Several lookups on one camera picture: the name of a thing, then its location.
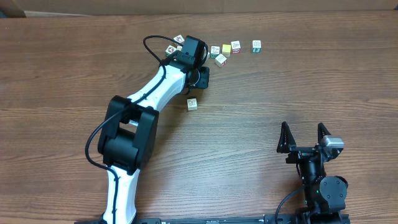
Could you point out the white block red side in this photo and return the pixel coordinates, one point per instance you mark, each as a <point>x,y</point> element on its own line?
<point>220,60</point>

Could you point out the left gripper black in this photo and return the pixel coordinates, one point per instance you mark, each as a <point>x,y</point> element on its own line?
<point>203,79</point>

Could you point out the block red circle green side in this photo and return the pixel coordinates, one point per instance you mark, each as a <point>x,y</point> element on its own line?
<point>169,50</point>

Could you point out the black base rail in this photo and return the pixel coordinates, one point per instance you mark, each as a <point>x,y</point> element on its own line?
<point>266,219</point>

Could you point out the white block red bottom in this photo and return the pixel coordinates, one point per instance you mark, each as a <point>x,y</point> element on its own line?
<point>235,47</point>

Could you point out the white block green letters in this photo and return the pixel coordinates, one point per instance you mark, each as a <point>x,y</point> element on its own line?
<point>214,51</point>

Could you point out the block with red picture top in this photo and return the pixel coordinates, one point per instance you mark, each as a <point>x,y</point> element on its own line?
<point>179,39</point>

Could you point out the white block teal far right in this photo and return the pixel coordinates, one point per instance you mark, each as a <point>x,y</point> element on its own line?
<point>256,46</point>

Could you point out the yellow block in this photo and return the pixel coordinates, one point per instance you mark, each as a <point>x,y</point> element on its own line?
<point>226,50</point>

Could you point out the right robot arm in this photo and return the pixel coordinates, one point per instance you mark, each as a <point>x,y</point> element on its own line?
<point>324,195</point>

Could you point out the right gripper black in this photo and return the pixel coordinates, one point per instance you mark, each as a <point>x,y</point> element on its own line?
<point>300,153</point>

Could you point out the white block butterfly picture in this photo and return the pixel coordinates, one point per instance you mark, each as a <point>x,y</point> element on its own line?
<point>192,104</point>

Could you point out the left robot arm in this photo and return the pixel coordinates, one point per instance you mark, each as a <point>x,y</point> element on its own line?
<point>127,134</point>

